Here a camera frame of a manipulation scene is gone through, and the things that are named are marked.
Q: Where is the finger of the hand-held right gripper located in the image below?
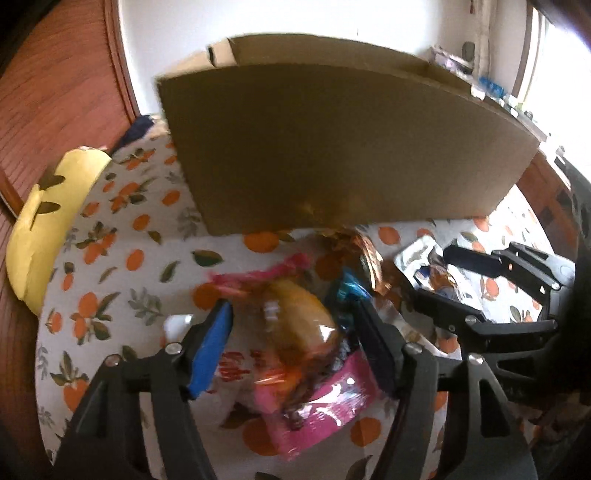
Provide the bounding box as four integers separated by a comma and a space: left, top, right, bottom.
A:
442, 242, 564, 291
406, 287, 557, 340

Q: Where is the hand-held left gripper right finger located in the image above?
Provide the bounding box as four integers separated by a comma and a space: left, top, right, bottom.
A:
353, 299, 539, 480

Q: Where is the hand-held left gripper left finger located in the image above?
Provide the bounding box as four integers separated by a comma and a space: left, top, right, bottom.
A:
51, 300, 234, 480

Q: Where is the white snack packet red print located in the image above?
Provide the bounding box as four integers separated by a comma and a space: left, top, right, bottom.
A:
164, 314, 264, 398

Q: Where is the silver snack packet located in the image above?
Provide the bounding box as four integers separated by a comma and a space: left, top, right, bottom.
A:
394, 236, 467, 303

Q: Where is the blue candy wrapper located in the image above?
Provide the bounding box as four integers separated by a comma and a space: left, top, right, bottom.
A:
325, 270, 370, 315

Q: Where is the yellow bun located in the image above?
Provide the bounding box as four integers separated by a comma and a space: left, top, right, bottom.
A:
208, 254, 345, 416

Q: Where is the brown cardboard box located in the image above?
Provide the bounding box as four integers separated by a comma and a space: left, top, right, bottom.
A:
156, 33, 541, 238

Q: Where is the orange fruit print bedsheet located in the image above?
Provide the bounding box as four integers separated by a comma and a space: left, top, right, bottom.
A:
34, 134, 555, 480

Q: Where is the yellow plush toy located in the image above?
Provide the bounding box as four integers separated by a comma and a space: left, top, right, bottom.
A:
6, 147, 114, 317

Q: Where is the stack of small boxes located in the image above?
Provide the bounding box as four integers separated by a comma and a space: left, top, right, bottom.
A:
429, 45, 474, 75

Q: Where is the wooden framed window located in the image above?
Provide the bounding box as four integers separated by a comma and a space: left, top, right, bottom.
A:
515, 0, 591, 153

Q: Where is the navy pillow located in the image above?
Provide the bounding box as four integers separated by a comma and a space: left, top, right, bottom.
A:
119, 115, 158, 149

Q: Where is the brown slatted wooden wardrobe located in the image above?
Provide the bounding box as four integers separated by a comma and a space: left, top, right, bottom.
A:
0, 0, 144, 305

